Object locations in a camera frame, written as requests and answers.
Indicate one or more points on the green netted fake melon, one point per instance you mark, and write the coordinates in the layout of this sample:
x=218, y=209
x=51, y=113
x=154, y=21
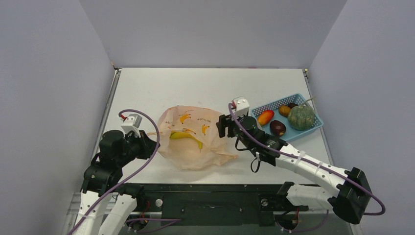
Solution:
x=301, y=117

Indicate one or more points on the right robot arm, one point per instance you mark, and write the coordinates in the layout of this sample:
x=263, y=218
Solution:
x=346, y=192

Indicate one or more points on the yellow fake banana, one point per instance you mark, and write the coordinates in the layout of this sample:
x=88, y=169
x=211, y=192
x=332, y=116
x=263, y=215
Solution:
x=182, y=135

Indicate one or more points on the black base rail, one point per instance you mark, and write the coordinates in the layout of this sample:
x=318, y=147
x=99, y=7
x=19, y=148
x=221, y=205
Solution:
x=215, y=205

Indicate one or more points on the dark red fake fruit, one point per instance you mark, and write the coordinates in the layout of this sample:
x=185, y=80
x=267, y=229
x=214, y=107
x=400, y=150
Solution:
x=292, y=105

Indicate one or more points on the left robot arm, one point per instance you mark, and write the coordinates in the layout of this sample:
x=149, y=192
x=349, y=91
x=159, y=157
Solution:
x=106, y=199

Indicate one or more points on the dark red fake apple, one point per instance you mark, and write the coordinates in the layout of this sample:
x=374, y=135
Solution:
x=277, y=128

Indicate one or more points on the orange plastic bag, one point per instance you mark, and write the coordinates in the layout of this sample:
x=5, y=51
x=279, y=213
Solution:
x=201, y=124

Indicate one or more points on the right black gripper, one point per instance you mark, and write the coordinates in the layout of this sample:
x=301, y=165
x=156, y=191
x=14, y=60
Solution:
x=229, y=124

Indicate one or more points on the orange fake fruit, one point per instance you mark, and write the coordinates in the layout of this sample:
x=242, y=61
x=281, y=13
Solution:
x=284, y=110

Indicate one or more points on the light blue plastic basket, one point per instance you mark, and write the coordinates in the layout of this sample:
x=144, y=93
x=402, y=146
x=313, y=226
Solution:
x=291, y=133

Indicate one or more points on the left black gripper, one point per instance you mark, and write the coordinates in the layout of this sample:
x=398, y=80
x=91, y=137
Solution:
x=149, y=145

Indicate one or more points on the orange red fake mango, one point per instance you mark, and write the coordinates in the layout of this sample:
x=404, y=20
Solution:
x=265, y=117

